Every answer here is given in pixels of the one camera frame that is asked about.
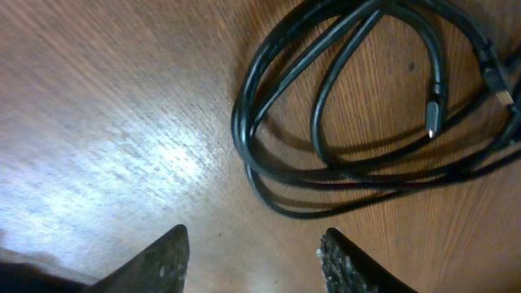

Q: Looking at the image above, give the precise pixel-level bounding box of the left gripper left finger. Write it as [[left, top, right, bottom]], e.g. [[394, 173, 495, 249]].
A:
[[87, 225, 190, 293]]

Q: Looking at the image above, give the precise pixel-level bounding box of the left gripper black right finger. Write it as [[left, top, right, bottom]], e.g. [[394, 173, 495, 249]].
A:
[[317, 228, 417, 293]]

